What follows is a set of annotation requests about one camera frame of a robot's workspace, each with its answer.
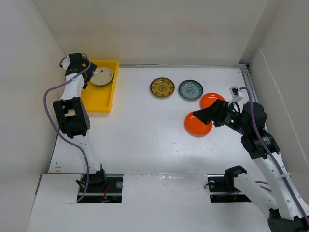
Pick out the blue white patterned plate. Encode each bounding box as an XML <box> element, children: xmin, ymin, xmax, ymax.
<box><xmin>178</xmin><ymin>80</ymin><xmax>204</xmax><ymax>101</ymax></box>

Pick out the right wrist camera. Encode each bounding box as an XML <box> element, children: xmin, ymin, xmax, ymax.
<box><xmin>228</xmin><ymin>86</ymin><xmax>243</xmax><ymax>105</ymax></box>

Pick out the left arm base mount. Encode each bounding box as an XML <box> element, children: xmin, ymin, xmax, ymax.
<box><xmin>77</xmin><ymin>176</ymin><xmax>123</xmax><ymax>203</ymax></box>

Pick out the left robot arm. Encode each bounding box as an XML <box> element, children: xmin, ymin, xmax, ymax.
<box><xmin>53</xmin><ymin>53</ymin><xmax>108</xmax><ymax>192</ymax></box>

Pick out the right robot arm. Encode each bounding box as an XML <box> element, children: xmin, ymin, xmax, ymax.
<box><xmin>193</xmin><ymin>99</ymin><xmax>309</xmax><ymax>232</ymax></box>

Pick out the cream plate with motifs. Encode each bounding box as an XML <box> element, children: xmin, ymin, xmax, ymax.
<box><xmin>90</xmin><ymin>67</ymin><xmax>114</xmax><ymax>87</ymax></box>

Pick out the yellow plastic bin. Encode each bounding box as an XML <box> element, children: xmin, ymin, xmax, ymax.
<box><xmin>81</xmin><ymin>60</ymin><xmax>119</xmax><ymax>113</ymax></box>

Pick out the orange plate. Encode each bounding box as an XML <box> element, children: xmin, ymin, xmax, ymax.
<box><xmin>184</xmin><ymin>112</ymin><xmax>212</xmax><ymax>137</ymax></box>
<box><xmin>200</xmin><ymin>93</ymin><xmax>225</xmax><ymax>109</ymax></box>

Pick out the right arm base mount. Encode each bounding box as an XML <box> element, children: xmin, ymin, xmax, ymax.
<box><xmin>204</xmin><ymin>174</ymin><xmax>250</xmax><ymax>203</ymax></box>

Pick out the yellow patterned plate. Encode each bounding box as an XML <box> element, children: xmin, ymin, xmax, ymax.
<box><xmin>150</xmin><ymin>77</ymin><xmax>175</xmax><ymax>98</ymax></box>

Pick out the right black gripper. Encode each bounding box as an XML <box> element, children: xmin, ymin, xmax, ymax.
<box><xmin>193</xmin><ymin>98</ymin><xmax>250</xmax><ymax>135</ymax></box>

